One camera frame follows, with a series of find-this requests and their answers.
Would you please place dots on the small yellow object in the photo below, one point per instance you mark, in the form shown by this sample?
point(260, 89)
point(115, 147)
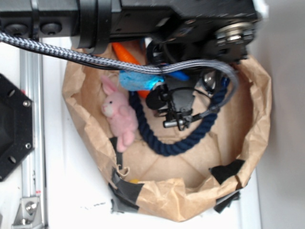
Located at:
point(134, 181)

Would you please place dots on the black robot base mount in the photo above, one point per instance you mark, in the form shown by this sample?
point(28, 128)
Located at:
point(16, 127)

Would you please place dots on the blue sponge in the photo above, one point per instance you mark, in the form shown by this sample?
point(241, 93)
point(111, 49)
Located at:
point(134, 81)

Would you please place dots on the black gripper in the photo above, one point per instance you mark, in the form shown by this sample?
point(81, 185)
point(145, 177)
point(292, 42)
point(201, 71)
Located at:
point(174, 99)

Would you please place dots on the silver key bunch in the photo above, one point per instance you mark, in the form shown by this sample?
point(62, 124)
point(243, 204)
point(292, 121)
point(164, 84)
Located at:
point(208, 81)

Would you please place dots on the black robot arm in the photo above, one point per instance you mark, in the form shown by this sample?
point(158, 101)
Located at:
point(188, 42)

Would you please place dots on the orange plastic carrot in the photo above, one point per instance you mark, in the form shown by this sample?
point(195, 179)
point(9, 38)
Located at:
point(123, 54)

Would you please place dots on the brown paper bag basket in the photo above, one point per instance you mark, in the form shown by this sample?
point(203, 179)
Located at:
point(178, 188)

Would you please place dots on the pink plush bunny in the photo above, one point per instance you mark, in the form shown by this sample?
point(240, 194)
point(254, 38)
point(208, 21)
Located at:
point(120, 115)

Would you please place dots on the metal corner bracket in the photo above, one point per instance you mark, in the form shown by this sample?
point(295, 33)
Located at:
point(29, 214)

